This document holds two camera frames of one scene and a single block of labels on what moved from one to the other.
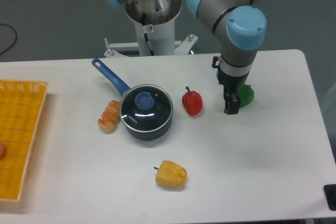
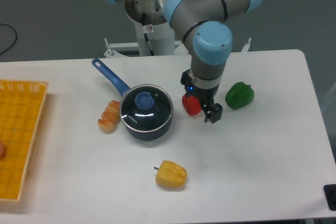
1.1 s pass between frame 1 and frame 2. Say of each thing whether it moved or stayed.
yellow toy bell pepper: stayed
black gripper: moved
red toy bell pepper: stayed
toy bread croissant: stayed
